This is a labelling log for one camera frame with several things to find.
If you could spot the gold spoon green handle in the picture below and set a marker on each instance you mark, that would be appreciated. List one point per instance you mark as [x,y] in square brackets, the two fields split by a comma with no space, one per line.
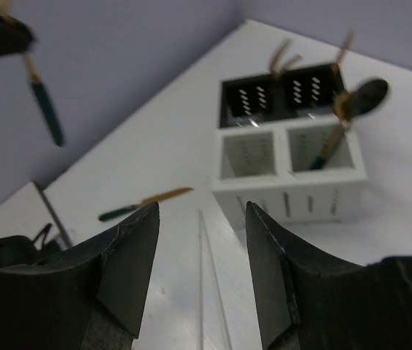
[44,101]
[331,145]

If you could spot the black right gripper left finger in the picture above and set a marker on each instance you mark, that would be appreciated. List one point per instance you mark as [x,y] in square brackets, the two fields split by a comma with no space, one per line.
[90,296]

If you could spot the white chopstick upper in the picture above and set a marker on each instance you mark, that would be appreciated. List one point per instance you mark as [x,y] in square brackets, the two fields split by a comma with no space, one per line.
[204,248]

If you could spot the white utensil caddy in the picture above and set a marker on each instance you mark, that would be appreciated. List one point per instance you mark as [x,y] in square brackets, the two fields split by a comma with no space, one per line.
[270,165]

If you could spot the gold knife green handle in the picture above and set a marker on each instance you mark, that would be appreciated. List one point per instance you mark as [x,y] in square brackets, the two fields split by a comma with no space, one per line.
[344,48]
[115,213]

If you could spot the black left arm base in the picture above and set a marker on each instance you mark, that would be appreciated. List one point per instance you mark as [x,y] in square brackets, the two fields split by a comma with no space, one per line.
[18,249]

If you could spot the black utensil caddy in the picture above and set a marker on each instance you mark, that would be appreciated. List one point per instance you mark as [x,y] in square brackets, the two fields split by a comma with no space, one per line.
[306,92]

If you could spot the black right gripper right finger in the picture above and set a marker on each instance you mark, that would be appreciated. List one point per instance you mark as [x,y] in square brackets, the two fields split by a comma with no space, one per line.
[309,299]

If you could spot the black spoon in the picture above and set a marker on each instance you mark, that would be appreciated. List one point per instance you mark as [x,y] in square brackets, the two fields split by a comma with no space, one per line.
[363,100]

